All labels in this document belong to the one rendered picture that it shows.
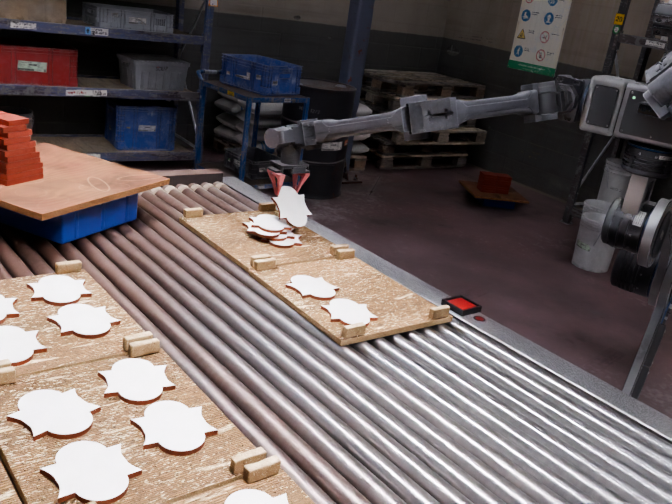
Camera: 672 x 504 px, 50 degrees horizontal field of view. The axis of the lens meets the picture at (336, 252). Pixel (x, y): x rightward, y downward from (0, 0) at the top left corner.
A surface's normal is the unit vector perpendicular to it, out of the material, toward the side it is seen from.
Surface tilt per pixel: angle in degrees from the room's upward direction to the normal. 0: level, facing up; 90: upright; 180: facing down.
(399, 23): 90
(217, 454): 0
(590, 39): 90
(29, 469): 0
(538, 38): 90
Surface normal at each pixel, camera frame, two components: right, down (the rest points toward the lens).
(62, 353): 0.14, -0.93
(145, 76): 0.62, 0.45
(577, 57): -0.82, 0.09
